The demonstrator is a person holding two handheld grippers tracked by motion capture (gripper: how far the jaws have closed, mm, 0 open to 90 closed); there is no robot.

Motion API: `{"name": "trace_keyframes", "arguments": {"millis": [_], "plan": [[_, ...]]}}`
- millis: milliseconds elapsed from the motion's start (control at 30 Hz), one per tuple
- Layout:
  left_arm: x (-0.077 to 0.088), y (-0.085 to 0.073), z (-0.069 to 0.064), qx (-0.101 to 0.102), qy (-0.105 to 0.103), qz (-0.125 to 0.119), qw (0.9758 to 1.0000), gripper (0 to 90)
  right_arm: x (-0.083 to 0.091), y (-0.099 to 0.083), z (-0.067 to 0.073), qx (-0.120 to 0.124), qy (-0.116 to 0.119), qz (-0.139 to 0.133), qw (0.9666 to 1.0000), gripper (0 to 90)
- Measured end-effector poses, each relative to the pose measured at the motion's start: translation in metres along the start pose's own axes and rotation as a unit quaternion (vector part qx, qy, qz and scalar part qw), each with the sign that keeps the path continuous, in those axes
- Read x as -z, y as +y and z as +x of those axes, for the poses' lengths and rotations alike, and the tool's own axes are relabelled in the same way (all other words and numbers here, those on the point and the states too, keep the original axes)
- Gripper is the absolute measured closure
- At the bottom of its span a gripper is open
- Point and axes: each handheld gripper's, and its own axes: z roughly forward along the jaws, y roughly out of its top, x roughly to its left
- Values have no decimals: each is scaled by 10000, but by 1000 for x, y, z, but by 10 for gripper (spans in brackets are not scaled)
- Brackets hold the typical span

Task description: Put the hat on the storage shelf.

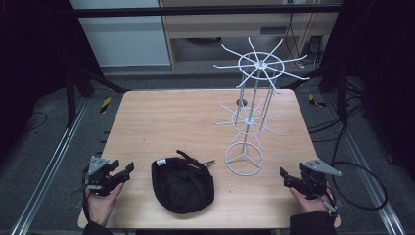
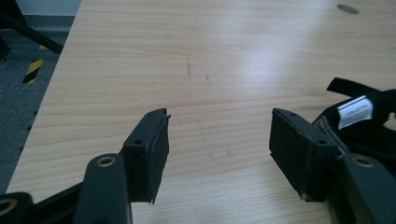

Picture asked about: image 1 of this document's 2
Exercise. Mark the black and yellow tape strip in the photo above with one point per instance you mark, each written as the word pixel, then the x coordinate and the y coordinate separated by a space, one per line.
pixel 105 104
pixel 315 100

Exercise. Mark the black cap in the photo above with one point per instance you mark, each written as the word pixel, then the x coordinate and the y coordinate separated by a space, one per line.
pixel 182 186

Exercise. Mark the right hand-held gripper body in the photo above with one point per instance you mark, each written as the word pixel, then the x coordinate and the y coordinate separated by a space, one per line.
pixel 314 178

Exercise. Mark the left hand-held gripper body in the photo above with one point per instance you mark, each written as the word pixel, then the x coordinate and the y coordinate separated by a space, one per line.
pixel 98 174

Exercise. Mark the black horizontal bar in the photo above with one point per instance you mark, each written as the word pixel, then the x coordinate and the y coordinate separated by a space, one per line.
pixel 202 11

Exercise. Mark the black metal stand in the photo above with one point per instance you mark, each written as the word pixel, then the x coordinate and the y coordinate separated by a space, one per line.
pixel 339 88
pixel 75 88

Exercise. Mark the person's left hand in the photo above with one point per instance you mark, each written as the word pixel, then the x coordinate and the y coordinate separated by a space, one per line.
pixel 101 204

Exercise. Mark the aluminium floor rail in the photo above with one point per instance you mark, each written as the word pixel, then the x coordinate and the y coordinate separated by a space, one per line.
pixel 49 163
pixel 365 163

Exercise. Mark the light wooden desk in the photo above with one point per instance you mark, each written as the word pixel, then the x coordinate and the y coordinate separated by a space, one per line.
pixel 228 27

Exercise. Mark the black curtain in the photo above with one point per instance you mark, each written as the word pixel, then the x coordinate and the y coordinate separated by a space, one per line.
pixel 381 81
pixel 32 65

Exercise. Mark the person's right hand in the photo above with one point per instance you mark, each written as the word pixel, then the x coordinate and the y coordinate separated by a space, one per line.
pixel 310 203

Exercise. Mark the white cabinet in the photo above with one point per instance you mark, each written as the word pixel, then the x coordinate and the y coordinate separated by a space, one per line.
pixel 124 39

